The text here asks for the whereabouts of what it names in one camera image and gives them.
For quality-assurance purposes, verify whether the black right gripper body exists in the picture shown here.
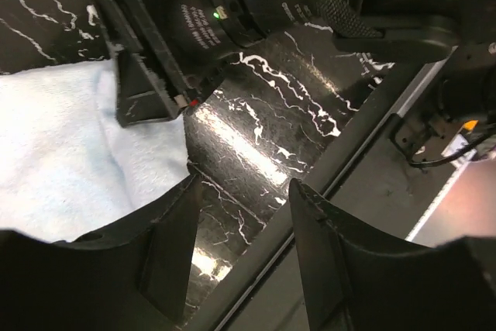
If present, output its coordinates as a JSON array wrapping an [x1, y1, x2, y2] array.
[[92, 0, 457, 110]]

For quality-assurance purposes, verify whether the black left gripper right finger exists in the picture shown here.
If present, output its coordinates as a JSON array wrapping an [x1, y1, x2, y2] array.
[[289, 179, 495, 330]]

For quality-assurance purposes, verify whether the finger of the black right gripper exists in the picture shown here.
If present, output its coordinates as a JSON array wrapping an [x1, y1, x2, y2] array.
[[115, 50, 181, 128]]

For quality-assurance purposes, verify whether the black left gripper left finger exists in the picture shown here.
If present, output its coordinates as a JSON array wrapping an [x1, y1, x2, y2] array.
[[1, 175, 202, 330]]

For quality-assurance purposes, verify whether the light blue towel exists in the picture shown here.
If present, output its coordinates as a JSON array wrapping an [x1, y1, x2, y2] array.
[[1, 61, 188, 242]]

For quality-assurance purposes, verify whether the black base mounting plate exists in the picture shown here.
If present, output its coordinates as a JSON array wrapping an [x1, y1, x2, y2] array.
[[185, 51, 496, 331]]

